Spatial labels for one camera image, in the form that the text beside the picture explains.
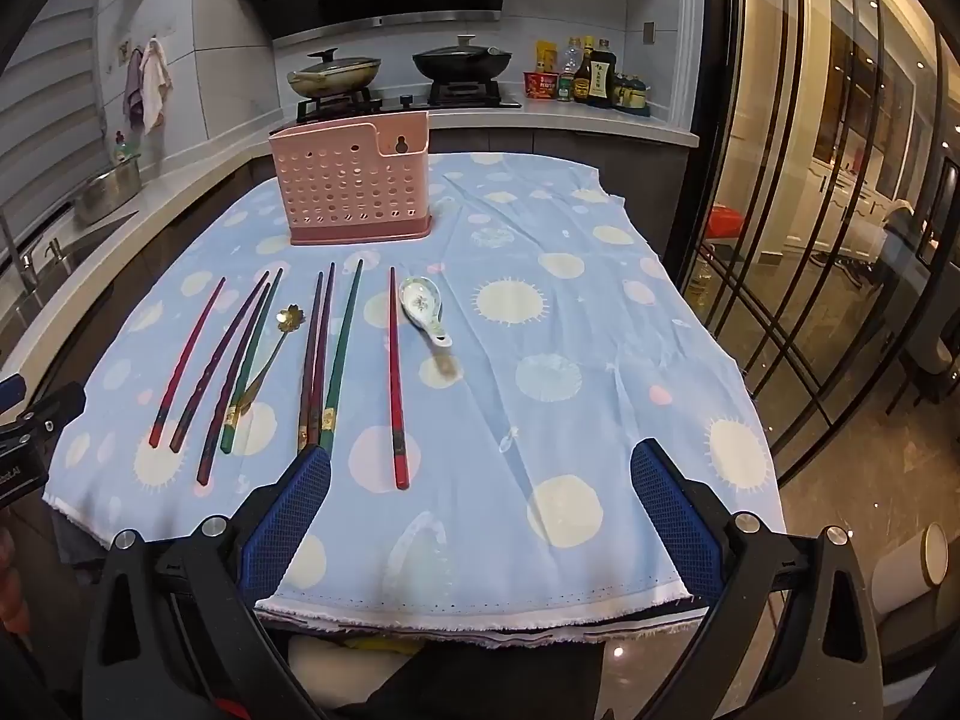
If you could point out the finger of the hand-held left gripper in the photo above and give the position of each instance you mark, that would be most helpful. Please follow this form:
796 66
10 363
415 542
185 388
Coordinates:
11 392
52 409

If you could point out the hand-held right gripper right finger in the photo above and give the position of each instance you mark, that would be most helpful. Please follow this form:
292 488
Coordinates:
675 517

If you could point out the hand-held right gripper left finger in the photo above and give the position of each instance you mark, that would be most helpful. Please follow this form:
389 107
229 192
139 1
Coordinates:
289 517

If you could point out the white ceramic spoon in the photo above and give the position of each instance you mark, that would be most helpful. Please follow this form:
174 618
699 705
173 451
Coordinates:
416 300

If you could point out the pink perforated utensil holder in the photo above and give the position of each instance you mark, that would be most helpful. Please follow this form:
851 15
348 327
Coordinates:
352 187

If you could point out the person's left hand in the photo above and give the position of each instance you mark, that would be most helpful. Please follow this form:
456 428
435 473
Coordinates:
9 585

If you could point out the chrome faucet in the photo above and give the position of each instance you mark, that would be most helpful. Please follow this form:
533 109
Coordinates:
15 255

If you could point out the dark purple chopstick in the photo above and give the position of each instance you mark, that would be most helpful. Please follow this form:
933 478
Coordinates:
229 390
217 364

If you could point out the maroon chopstick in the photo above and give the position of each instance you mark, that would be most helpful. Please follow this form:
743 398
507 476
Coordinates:
311 360
322 352

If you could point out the gold flower spoon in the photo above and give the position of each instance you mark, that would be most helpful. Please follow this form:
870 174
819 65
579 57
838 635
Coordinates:
289 319

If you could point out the steel colander bowl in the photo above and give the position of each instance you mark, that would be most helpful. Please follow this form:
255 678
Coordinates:
109 191

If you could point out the white cylindrical bin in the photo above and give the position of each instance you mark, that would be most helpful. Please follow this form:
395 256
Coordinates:
904 570

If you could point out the blue dotted tablecloth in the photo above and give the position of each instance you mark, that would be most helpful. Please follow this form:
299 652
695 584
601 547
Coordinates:
525 315

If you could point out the green dish soap bottle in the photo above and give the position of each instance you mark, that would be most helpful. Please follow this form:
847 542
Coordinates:
124 150

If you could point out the white window blind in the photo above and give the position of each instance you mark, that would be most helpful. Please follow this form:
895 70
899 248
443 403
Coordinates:
45 90

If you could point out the glass sliding door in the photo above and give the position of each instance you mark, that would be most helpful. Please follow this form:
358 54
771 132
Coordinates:
825 240

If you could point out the purple hanging towel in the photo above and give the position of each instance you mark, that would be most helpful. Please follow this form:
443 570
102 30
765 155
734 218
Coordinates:
132 90

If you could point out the white hanging towel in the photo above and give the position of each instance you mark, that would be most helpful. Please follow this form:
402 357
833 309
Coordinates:
155 86

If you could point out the teal seasoning jar set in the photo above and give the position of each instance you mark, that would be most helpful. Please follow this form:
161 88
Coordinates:
632 96

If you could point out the beige frying pan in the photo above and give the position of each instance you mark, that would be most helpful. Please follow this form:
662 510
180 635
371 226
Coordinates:
337 84

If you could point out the black gas stove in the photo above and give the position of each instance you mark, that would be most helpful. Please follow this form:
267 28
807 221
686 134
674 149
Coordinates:
405 101

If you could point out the small green-capped jar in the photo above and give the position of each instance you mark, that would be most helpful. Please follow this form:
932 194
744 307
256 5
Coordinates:
565 90

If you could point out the brown sauce bottle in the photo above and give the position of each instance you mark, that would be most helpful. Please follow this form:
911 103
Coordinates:
583 82

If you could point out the dark soy sauce bottle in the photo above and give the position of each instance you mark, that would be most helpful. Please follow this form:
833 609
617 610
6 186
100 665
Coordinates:
601 79

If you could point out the glass pan lid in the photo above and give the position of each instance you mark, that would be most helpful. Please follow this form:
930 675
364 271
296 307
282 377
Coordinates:
334 64

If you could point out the red instant noodle cup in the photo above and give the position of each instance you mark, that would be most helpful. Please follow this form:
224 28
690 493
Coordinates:
540 85

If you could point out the clear plastic bottle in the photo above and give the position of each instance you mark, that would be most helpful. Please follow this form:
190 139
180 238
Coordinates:
572 56

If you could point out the black wok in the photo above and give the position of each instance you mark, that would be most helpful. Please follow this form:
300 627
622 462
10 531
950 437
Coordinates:
457 73

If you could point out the yellow seasoning packet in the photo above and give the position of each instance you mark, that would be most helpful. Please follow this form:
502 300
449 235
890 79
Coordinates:
546 58

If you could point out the glass wok lid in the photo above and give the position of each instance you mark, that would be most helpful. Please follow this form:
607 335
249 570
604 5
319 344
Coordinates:
457 52

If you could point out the brown wall switch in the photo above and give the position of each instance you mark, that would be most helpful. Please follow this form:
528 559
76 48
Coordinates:
650 33

